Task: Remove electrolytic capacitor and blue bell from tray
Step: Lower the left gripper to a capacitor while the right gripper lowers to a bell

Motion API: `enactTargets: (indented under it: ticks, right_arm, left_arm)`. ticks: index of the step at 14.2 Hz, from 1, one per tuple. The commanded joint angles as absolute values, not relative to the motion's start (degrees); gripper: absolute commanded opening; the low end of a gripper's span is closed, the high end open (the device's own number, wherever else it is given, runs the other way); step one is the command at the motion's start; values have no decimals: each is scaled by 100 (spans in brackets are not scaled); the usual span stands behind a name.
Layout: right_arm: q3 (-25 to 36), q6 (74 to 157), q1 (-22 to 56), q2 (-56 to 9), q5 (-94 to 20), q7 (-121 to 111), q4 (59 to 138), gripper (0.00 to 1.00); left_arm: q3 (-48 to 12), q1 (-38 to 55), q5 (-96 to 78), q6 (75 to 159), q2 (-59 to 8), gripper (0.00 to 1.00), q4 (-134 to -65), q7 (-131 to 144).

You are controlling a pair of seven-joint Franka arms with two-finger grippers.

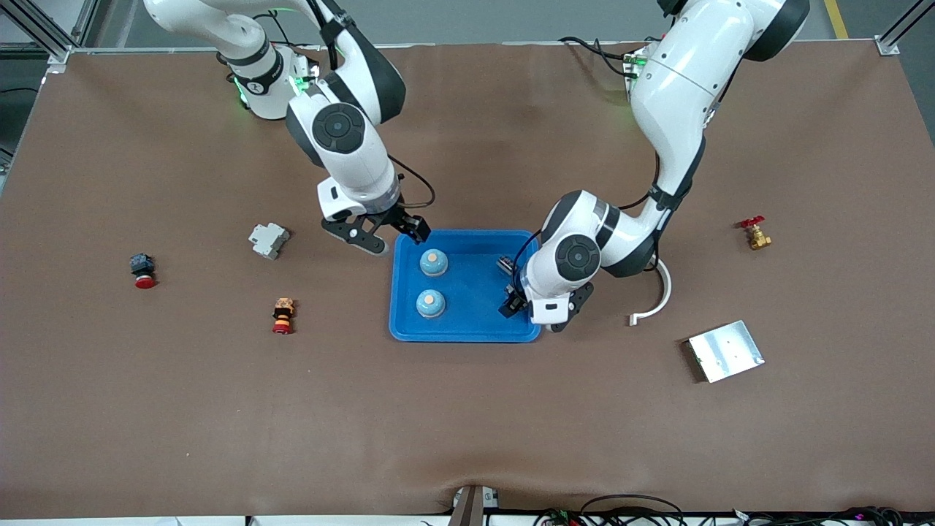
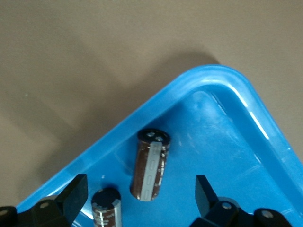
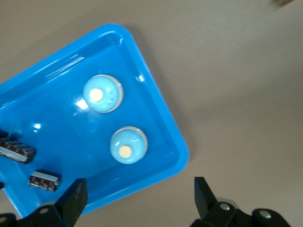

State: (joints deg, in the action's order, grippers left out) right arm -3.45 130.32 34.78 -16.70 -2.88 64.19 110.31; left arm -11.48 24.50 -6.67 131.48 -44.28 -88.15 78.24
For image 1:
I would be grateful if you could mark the white curved plastic bracket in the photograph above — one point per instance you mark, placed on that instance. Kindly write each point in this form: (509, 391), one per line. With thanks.
(667, 288)

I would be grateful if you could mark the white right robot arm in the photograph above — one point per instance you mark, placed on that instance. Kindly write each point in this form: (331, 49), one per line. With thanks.
(350, 168)

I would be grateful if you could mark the red mushroom button black body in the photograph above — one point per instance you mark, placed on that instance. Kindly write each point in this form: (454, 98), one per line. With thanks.
(143, 272)

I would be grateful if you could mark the aluminium frame profile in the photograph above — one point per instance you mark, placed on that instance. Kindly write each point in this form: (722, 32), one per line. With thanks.
(58, 52)
(86, 22)
(887, 45)

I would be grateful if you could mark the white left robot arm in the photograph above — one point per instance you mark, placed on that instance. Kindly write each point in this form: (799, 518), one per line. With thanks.
(672, 95)

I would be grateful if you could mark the dark brown cylindrical capacitor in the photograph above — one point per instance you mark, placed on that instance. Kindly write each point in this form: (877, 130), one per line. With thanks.
(505, 264)

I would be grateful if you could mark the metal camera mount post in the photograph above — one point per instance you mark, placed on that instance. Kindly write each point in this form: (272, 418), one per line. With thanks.
(467, 511)

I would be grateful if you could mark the blue plastic tray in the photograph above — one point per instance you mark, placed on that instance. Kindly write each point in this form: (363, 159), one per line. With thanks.
(467, 321)

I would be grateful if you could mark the white circuit breaker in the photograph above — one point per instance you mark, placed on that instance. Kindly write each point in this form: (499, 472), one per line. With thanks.
(269, 241)

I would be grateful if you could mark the silver metal plate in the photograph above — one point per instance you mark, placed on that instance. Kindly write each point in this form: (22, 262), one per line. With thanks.
(727, 351)

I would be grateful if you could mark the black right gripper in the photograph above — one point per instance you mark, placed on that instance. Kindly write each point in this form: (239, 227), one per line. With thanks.
(395, 218)

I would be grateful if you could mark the red orange emergency stop button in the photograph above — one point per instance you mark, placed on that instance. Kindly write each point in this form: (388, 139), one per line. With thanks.
(283, 315)

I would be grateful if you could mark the brown table mat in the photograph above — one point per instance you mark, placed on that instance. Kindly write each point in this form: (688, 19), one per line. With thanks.
(467, 424)

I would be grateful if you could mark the blue knob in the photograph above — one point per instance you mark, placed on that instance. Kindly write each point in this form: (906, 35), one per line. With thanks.
(433, 262)
(430, 304)

